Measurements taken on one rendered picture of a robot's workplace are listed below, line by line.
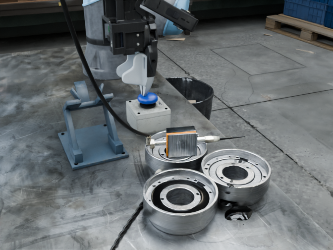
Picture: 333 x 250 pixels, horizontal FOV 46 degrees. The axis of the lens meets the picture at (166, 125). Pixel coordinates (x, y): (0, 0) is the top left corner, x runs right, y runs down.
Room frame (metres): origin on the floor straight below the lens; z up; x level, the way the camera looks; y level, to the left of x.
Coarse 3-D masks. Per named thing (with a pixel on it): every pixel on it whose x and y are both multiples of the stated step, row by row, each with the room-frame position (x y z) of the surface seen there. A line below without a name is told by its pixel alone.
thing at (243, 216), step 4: (232, 208) 0.45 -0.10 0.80; (236, 208) 0.44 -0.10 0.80; (240, 208) 0.44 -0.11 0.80; (244, 208) 0.45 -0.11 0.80; (248, 208) 0.45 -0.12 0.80; (228, 212) 0.44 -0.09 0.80; (232, 212) 0.44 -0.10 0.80; (236, 212) 0.44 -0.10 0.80; (240, 212) 0.44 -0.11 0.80; (244, 212) 0.44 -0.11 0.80; (248, 212) 0.44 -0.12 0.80; (224, 216) 0.43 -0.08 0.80; (228, 216) 0.43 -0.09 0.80; (232, 216) 0.43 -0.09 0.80; (236, 216) 0.43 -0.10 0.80; (240, 216) 0.43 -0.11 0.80; (244, 216) 0.43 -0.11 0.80; (248, 216) 0.43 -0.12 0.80; (244, 220) 0.42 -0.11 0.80
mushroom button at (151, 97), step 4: (148, 92) 0.72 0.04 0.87; (140, 96) 0.70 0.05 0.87; (144, 96) 0.70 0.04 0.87; (148, 96) 0.70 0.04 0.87; (152, 96) 0.70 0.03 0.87; (156, 96) 0.70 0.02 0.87; (140, 100) 0.69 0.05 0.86; (144, 100) 0.69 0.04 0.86; (148, 100) 0.68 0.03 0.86; (152, 100) 0.69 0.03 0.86; (156, 100) 0.69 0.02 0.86; (148, 104) 0.70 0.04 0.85
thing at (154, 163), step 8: (152, 136) 0.59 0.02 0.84; (160, 136) 0.60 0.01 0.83; (200, 144) 0.58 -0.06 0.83; (152, 152) 0.57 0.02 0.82; (160, 152) 0.55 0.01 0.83; (200, 152) 0.56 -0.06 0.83; (152, 160) 0.53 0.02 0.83; (160, 160) 0.52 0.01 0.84; (168, 160) 0.53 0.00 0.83; (176, 160) 0.53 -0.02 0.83; (184, 160) 0.54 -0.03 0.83; (192, 160) 0.51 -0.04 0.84; (200, 160) 0.52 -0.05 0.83; (152, 168) 0.53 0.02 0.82; (160, 168) 0.52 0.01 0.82; (168, 168) 0.51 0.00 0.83; (184, 168) 0.51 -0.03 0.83; (192, 168) 0.51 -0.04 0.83; (200, 168) 0.53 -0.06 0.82
